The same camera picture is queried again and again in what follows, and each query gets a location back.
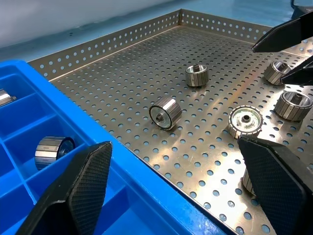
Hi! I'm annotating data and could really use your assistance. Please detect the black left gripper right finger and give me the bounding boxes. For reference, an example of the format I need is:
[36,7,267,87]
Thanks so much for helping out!
[237,136,313,235]

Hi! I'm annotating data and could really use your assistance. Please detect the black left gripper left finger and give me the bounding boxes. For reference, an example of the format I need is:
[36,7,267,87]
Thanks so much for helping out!
[16,141,113,235]

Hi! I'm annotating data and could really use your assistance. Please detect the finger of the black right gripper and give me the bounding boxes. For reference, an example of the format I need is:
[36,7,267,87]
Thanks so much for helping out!
[280,55,313,86]
[251,11,313,53]

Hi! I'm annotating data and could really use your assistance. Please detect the blue compartment parts tray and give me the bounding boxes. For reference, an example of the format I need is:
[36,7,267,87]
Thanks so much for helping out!
[0,60,235,235]

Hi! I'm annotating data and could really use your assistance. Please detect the perforated metal tray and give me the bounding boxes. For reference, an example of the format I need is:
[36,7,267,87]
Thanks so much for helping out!
[28,8,313,235]

